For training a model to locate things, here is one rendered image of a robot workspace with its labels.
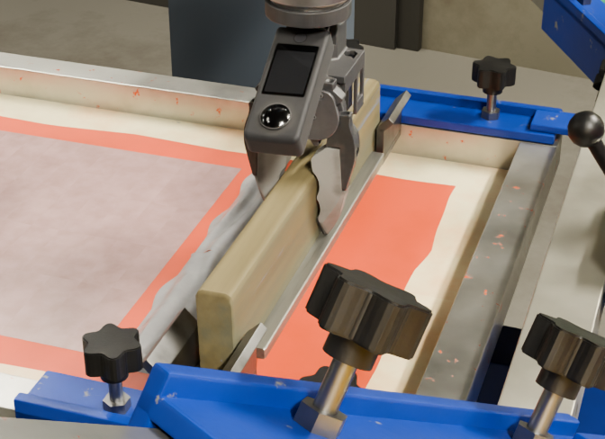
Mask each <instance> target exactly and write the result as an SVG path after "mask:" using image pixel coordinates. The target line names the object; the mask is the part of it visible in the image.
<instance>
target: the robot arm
mask: <svg viewBox="0 0 605 439"><path fill-rule="evenodd" d="M351 11H352V0H265V14H266V17H267V18H268V19H269V20H270V21H272V22H275V23H278V24H281V25H283V26H286V27H279V28H278V29H277V30H276V33H275V38H274V41H273V44H272V47H271V50H270V52H269V55H268V58H267V61H266V65H265V69H264V72H263V75H262V77H261V80H260V82H259V83H258V85H257V86H256V87H255V89H256V91H257V93H256V97H254V98H252V100H251V101H250V102H249V103H248V107H249V112H248V117H247V119H246V123H245V127H244V144H245V149H246V151H247V155H248V161H249V164H250V168H251V171H252V174H253V175H254V176H255V178H256V182H257V187H258V189H259V192H260V194H261V197H262V199H263V201H264V200H265V198H266V197H267V196H268V195H269V193H270V192H271V191H272V189H273V188H274V186H275V185H276V183H277V182H278V181H279V179H280V178H281V177H282V175H283V174H284V171H285V169H286V166H287V164H288V162H289V161H290V160H291V158H292V157H299V156H301V155H302V154H303V152H304V150H305V147H306V143H307V140H308V139H309V140H310V141H311V142H312V144H313V145H314V146H319V145H320V143H321V141H322V140H323V139H327V142H326V144H325V145H324V146H322V147H321V148H319V149H318V150H317V151H316V153H315V154H314V155H313V157H312V160H311V162H312V171H313V173H314V174H315V175H316V177H317V179H318V181H319V187H320V188H319V192H318V195H317V201H318V202H319V205H320V209H321V210H320V214H319V216H318V217H317V222H318V224H319V226H320V228H321V232H322V234H325V235H327V234H329V233H330V231H331V230H332V228H333V227H334V226H335V224H336V222H337V221H338V219H339V216H340V214H341V212H342V210H343V207H344V204H345V201H346V198H347V195H348V189H349V185H350V181H349V180H350V177H351V175H352V172H353V170H354V167H355V164H356V161H357V157H358V152H359V145H360V140H359V133H358V129H357V127H356V126H355V124H354V123H353V114H357V113H358V111H359V110H360V108H361V107H362V106H363V104H364V80H365V50H364V49H351V48H348V47H347V45H346V41H347V19H348V18H349V17H350V15H351ZM347 55H355V57H354V58H352V57H351V56H347ZM359 72H360V86H359V95H358V96H357V93H358V73H359ZM353 83H354V102H353V112H350V111H349V108H350V107H351V105H352V89H353Z"/></svg>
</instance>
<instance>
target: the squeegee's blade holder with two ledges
mask: <svg viewBox="0 0 605 439"><path fill-rule="evenodd" d="M383 163H384V153H380V152H374V151H372V152H371V153H370V155H369V157H368V158H367V160H366V161H365V163H364V164H363V166H362V167H361V169H360V171H359V172H358V174H357V176H356V178H355V179H354V181H353V182H352V184H351V185H350V186H349V189H348V195H347V198H346V201H345V204H344V207H343V210H342V212H341V214H340V216H339V219H338V221H337V222H336V224H335V226H334V227H333V228H332V230H331V231H330V233H329V234H327V235H325V234H322V232H321V233H320V234H319V236H318V237H317V239H316V241H315V242H314V244H313V245H312V248H311V249H310V251H309V252H308V254H307V256H306V257H305V258H304V259H303V261H302V263H301V265H300V266H299V268H298V270H297V271H296V273H295V274H294V276H293V278H292V280H291V281H290V282H289V284H288V285H287V287H286V288H285V290H284V292H283V294H282V295H281V297H280V298H279V300H278V302H277V303H276V305H275V306H274V308H273V309H272V311H271V312H270V314H269V316H268V317H267V319H266V321H265V323H264V324H263V325H264V326H265V327H266V328H267V331H266V333H265V334H264V336H263V337H262V339H261V341H260V342H259V344H258V346H257V358H258V359H263V360H264V359H265V358H266V357H267V356H268V354H269V352H270V351H271V349H272V347H273V346H274V344H275V342H276V340H277V338H278V337H279V336H280V334H281V333H282V331H283V329H284V327H285V325H286V324H287V322H288V320H289V319H290V317H291V316H292V315H293V312H294V311H295V309H296V307H297V306H298V304H299V302H300V301H301V299H302V297H303V295H304V293H305V292H306V291H307V289H308V288H309V286H310V284H311V283H312V280H313V279H314V277H315V275H316V274H317V272H318V271H319V270H320V268H321V266H322V264H323V262H324V261H325V259H326V257H327V256H328V254H329V252H330V250H331V249H332V248H333V246H334V244H335V243H336V241H337V239H338V238H339V235H340V234H341V232H342V230H343V229H344V227H345V226H346V225H347V223H348V221H349V219H350V217H351V216H352V214H353V212H354V211H355V209H356V207H357V205H358V204H359V203H360V201H361V200H362V198H363V196H364V195H365V193H366V191H367V189H368V187H369V186H370V184H371V183H372V182H373V180H374V178H375V176H376V174H377V173H378V171H379V169H380V168H381V166H382V164H383Z"/></svg>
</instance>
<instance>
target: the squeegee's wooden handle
mask: <svg viewBox="0 0 605 439"><path fill-rule="evenodd" d="M353 123H354V124H355V126H356V127H357V129H358V133H359V140H360V145H359V152H358V157H357V161H356V164H355V167H354V170H353V172H352V175H351V177H350V180H349V181H350V184H352V182H353V181H354V179H355V178H356V176H357V174H358V172H359V171H360V169H361V167H362V166H363V164H364V163H365V161H366V160H367V158H368V157H369V155H370V153H371V152H372V151H374V152H375V151H376V128H377V126H378V125H379V123H380V84H379V82H378V81H376V80H374V79H369V78H365V80H364V104H363V106H362V107H361V108H360V110H359V111H358V113H357V114H353ZM326 142H327V139H323V140H322V141H321V143H320V145H319V146H314V145H313V144H312V142H311V141H310V140H309V139H308V141H307V143H306V147H305V150H304V152H303V154H302V155H301V156H299V157H296V158H295V159H294V160H293V162H292V163H291V164H290V165H289V167H288V168H287V169H286V171H285V172H284V174H283V175H282V177H281V178H280V179H279V181H278V182H277V183H276V185H275V186H274V188H273V189H272V191H271V192H270V193H269V195H268V196H267V197H266V198H265V200H264V201H263V202H262V204H261V205H260V206H259V208H258V209H257V211H256V212H255V214H254V215H253V216H252V218H251V219H250V220H249V222H248V224H247V225H246V226H245V228H244V229H243V230H242V231H241V232H240V234H239V235H238V237H237V238H236V239H235V241H234V242H233V243H232V245H231V246H230V248H229V249H228V251H227V252H226V253H225V255H224V256H223V258H222V259H221V261H220V262H219V263H218V264H217V265H216V267H215V268H214V269H213V271H212V272H211V274H210V275H209V276H208V278H207V279H206V281H205V282H204V283H203V285H202V286H201V288H200V289H199V291H198V292H197V293H196V295H195V298H196V312H197V326H198V340H199V354H200V367H201V368H205V369H213V370H220V371H222V370H223V368H224V367H225V365H226V364H227V362H228V360H229V359H230V358H231V356H232V355H233V353H234V351H235V350H236V348H237V347H238V345H239V343H240V341H241V340H242V338H243V337H244V335H246V333H247V332H248V331H249V330H250V329H251V328H252V327H254V326H256V325H257V324H259V323H260V322H261V323H262V324H264V323H265V321H266V319H267V317H268V316H269V314H270V312H271V311H272V309H273V308H274V306H275V305H276V303H277V302H278V300H279V298H280V297H281V295H282V294H283V292H284V290H285V288H286V287H287V285H288V284H289V282H290V281H291V280H292V278H293V276H294V274H295V273H296V271H297V270H298V268H299V266H300V265H301V263H302V262H303V259H304V258H305V257H306V256H307V254H308V252H309V251H310V249H311V248H312V245H313V244H314V242H315V241H316V239H317V237H318V236H319V234H320V233H321V228H320V226H319V224H318V222H317V217H318V216H319V214H320V210H321V209H320V205H319V202H318V201H317V195H318V192H319V188H320V187H319V181H318V179H317V177H316V175H315V174H314V173H313V171H312V162H311V160H312V157H313V155H314V154H315V153H316V151H317V150H318V149H319V148H321V147H322V146H324V145H325V144H326ZM349 186H350V185H349Z"/></svg>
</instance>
